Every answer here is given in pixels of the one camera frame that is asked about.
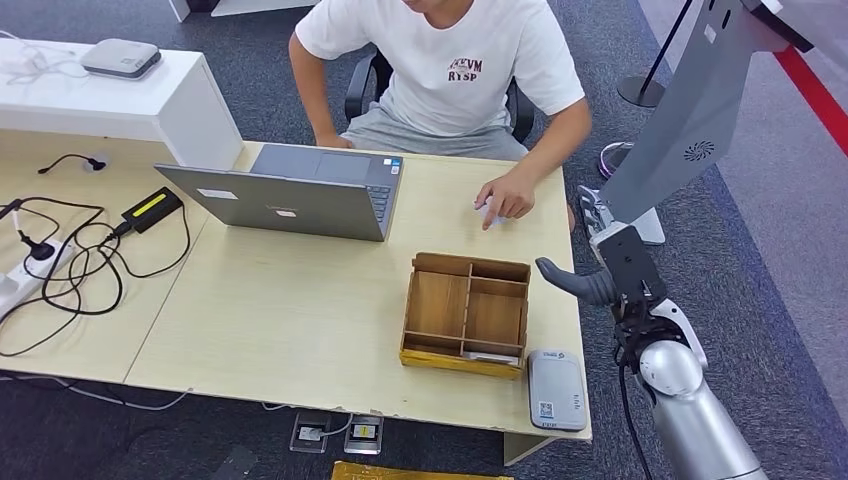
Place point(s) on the grey desk grommet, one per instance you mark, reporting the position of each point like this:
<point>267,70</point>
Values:
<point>89,166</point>

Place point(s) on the white card reader with QR sticker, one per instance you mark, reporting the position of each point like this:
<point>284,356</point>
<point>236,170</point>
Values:
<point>556,391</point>

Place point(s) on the person's left forearm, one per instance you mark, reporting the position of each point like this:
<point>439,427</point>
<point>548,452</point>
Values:
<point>560,149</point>

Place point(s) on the grey laptop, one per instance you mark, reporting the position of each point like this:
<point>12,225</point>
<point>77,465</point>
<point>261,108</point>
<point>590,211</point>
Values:
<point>291,205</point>

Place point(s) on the white ID card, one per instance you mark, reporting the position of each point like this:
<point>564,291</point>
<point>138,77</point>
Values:
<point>495,220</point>

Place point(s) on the black office chair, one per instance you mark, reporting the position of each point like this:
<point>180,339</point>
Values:
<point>361,79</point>

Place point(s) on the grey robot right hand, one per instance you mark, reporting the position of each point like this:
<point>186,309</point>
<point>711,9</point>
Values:
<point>576,285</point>

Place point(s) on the white raised counter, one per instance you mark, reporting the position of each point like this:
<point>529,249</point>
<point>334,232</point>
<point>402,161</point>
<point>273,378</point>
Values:
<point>152,106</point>

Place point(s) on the red barrier belt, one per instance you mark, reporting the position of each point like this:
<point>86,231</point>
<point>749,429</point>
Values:
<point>811,93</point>

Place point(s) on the person's right forearm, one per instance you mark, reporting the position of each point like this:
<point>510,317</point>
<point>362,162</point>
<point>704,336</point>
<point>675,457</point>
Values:
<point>318,112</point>

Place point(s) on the wooden organizer box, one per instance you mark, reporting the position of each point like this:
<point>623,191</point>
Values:
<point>437,305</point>

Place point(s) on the yellow taped cardboard box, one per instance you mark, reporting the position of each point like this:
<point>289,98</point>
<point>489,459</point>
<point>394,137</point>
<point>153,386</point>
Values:
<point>397,473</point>

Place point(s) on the person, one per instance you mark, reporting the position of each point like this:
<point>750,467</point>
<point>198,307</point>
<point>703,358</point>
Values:
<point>450,66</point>

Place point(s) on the grey kiosk stand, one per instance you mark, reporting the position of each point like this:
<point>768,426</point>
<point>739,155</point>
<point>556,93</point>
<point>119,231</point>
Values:
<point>696,99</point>

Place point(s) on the black plug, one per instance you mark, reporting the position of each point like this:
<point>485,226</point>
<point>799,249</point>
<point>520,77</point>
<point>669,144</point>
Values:
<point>38,250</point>

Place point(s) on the person's right hand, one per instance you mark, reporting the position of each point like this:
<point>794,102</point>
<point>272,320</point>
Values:
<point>334,141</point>

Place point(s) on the white power strip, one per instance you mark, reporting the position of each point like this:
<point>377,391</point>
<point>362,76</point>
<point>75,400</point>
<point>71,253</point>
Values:
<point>26,278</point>

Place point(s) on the grey card reader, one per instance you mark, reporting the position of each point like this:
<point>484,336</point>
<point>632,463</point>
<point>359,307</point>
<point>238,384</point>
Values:
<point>120,58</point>

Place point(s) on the black stanchion post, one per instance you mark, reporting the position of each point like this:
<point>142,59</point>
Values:
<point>641,91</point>

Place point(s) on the metal floor socket box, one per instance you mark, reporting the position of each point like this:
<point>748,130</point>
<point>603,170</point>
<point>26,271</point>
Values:
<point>310,432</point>
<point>363,434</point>

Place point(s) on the black adapter with yellow label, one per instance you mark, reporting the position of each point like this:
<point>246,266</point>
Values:
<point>151,208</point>

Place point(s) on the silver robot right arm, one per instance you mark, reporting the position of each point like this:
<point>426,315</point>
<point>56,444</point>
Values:
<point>689,411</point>

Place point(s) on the person's left hand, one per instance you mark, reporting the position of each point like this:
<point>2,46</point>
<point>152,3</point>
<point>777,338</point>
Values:
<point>510,195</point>

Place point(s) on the white furniture panel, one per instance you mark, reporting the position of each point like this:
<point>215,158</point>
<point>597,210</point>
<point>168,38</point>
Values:
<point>258,5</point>

